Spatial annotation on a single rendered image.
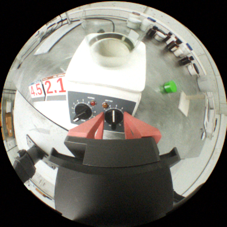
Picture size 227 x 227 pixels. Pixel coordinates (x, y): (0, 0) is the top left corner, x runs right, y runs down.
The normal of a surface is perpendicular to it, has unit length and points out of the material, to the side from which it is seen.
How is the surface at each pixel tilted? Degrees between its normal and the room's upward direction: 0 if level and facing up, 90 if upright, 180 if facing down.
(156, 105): 0
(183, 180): 90
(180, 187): 90
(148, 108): 0
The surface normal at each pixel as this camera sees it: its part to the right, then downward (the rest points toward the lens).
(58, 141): 0.11, 0.09
